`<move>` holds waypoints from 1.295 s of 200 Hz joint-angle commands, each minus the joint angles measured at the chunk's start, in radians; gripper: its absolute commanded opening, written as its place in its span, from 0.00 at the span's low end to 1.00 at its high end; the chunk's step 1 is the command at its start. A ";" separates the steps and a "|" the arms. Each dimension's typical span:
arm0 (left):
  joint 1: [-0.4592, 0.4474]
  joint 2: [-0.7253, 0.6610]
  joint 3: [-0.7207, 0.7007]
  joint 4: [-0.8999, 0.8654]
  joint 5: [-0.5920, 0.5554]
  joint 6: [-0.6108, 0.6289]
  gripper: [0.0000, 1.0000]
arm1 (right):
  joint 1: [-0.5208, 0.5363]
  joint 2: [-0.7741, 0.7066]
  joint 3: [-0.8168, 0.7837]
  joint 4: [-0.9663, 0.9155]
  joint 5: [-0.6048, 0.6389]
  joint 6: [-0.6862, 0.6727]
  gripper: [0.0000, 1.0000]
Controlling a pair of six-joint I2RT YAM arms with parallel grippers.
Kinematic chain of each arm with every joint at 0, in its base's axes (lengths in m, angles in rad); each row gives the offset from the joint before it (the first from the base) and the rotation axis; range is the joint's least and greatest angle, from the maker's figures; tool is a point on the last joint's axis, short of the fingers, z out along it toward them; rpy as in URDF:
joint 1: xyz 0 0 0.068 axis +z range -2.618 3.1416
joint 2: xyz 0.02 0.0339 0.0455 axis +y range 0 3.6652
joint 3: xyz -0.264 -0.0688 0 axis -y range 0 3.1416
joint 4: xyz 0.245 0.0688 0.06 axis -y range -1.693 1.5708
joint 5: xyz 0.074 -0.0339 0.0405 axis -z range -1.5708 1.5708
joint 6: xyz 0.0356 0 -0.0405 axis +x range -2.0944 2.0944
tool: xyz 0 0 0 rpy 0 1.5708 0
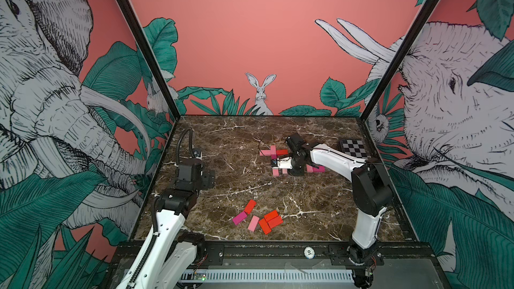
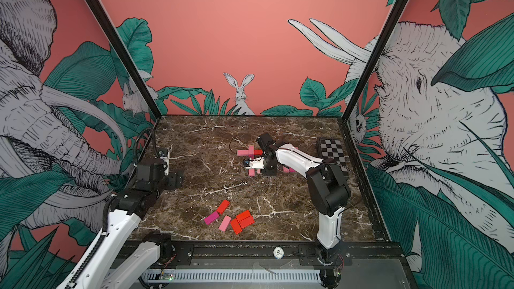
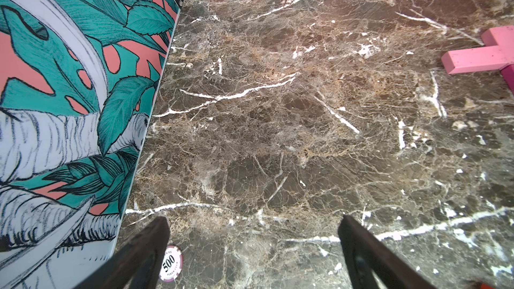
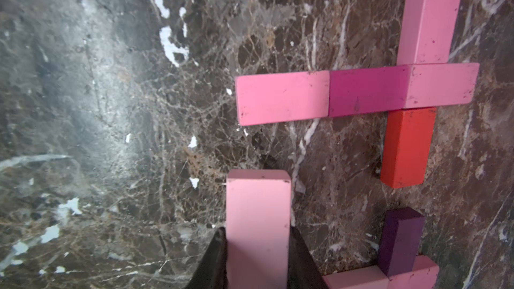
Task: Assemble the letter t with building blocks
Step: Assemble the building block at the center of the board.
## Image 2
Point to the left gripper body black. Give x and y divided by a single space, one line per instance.
172 180

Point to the red block bottom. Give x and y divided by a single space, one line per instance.
236 227

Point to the red block large center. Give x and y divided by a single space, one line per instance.
245 219

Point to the black white checkerboard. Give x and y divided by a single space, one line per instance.
330 148

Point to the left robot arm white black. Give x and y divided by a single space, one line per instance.
122 214

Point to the black front rail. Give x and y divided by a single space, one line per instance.
307 253

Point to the black right frame post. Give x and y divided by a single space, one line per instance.
385 34

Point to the black left frame post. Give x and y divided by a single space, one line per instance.
105 22

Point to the black frame post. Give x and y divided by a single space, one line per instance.
385 34
105 22

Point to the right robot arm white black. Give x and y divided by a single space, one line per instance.
328 190

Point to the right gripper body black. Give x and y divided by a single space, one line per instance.
269 170

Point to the white slotted cable duct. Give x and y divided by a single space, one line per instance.
223 275

